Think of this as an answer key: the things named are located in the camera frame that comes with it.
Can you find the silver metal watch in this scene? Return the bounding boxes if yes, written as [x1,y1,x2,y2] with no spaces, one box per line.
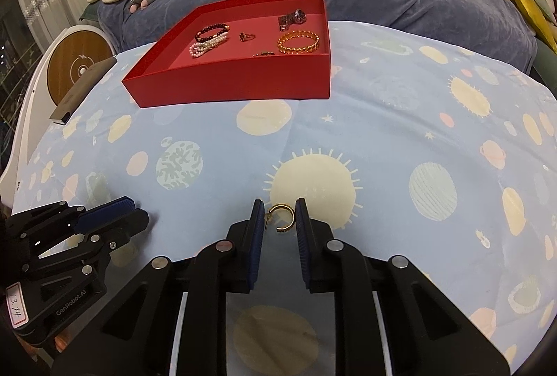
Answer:
[277,9,307,32]

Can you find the dark bead bracelet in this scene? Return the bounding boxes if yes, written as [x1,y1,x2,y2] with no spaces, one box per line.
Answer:
[193,23,232,43]

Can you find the red shallow box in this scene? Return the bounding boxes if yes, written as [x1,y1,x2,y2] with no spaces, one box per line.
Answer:
[123,0,330,107]

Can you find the green sofa bed frame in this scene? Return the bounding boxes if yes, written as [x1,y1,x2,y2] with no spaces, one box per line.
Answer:
[528,37,557,95]

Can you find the gold chain bangle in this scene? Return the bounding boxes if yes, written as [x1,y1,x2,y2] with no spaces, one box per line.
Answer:
[277,30,321,54]

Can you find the round wooden white device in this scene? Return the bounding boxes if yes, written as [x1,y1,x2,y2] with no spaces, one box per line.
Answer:
[1,24,114,207]

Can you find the yellow satin pillow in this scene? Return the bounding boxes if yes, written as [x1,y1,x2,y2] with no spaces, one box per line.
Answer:
[511,0,556,53]

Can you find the space-pattern blue tablecloth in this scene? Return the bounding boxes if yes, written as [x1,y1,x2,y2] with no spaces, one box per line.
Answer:
[13,22,556,370]

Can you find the gold hoop earring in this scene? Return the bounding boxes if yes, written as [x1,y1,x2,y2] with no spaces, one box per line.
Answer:
[264,203,296,234]

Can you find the white pearl bracelet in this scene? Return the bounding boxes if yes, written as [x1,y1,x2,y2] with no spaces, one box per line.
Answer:
[189,32,230,59]

